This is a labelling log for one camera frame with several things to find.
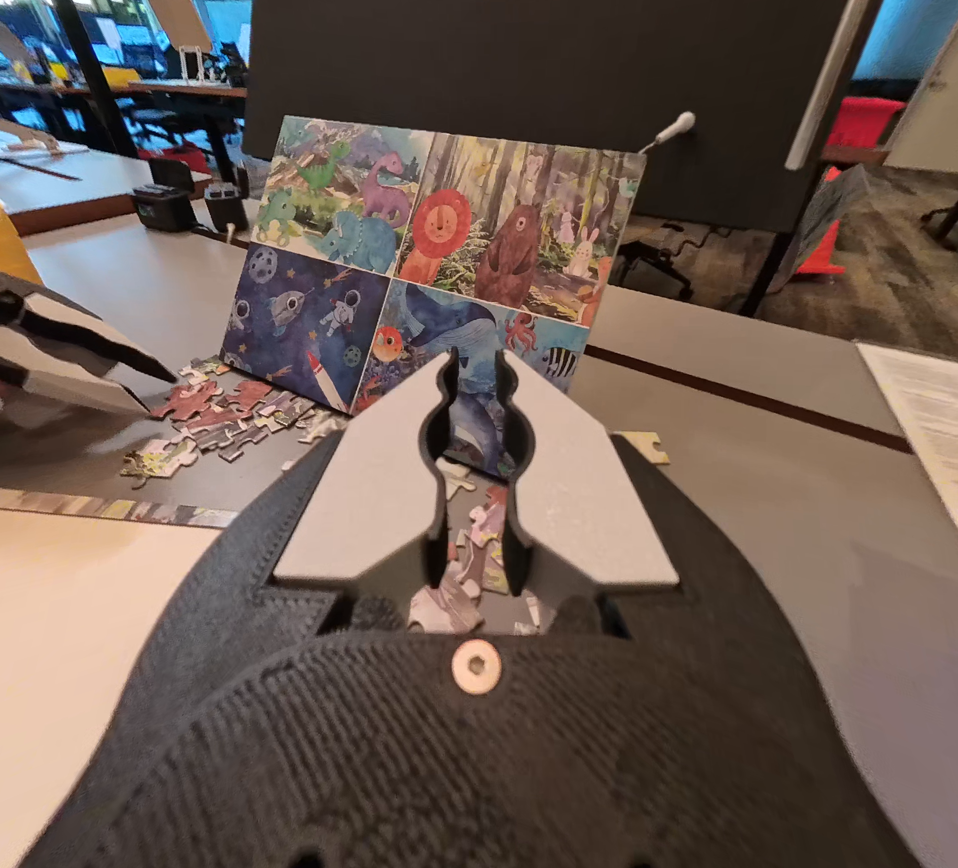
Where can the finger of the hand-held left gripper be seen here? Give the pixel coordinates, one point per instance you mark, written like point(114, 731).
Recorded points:
point(45, 299)
point(82, 381)

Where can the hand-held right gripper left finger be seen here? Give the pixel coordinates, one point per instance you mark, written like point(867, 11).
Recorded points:
point(359, 508)

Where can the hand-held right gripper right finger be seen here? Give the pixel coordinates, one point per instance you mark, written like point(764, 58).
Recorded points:
point(591, 508)

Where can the pile of puzzle pieces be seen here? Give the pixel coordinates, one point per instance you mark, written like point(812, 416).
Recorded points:
point(209, 411)

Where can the puzzle frame tray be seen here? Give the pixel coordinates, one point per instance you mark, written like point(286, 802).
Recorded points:
point(75, 621)

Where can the yellow bin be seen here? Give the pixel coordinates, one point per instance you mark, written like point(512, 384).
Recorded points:
point(11, 246)

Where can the pale cream puzzle piece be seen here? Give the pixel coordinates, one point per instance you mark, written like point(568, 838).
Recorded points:
point(644, 447)

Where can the large black battery charger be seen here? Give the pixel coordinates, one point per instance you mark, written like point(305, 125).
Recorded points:
point(161, 209)

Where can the wooden stand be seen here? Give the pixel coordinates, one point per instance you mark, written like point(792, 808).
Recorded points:
point(30, 142)

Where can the small black battery charger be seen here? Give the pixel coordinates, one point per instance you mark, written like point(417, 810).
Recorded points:
point(224, 209)

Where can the wooden background desk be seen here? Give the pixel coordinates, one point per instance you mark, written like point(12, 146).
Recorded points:
point(187, 89)

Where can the black office chair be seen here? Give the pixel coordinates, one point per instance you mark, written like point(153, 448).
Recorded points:
point(658, 254)

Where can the black pillar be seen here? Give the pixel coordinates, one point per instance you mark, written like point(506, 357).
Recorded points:
point(75, 37)

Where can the small white stand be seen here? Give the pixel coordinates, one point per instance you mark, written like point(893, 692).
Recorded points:
point(191, 63)

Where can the illustrated puzzle picture board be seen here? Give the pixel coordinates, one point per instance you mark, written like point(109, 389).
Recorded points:
point(449, 231)

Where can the brown cardboard sign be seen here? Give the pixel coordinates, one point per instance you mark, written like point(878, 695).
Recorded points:
point(183, 22)

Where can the printed paper sheet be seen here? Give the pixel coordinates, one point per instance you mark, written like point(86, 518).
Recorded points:
point(920, 404)

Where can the orange cone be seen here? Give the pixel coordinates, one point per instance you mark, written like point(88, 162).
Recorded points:
point(827, 254)

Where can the red crate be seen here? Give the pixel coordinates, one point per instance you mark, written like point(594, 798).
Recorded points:
point(861, 123)

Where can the black partition panel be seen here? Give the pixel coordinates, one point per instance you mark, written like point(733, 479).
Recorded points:
point(524, 22)

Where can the grey metal pole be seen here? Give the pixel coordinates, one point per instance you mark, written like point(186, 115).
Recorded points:
point(846, 37)

